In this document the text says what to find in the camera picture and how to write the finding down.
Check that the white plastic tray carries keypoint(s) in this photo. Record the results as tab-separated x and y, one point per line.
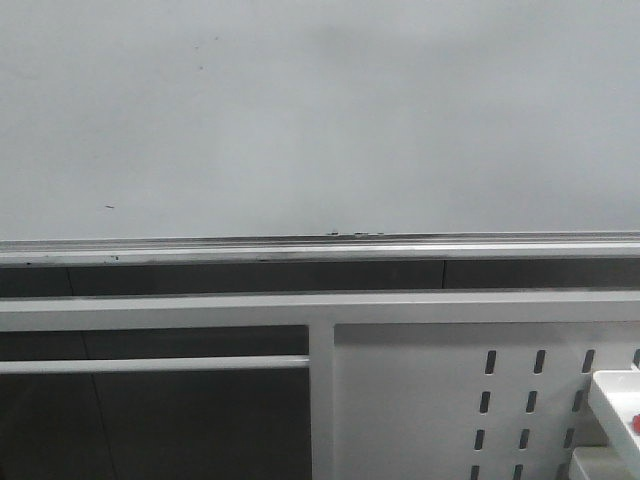
614	400

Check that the white metal pegboard rack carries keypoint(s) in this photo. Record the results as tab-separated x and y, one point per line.
458	385

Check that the large whiteboard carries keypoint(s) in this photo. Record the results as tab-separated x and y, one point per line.
184	131

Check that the white lower bin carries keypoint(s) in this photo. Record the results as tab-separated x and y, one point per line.
589	463

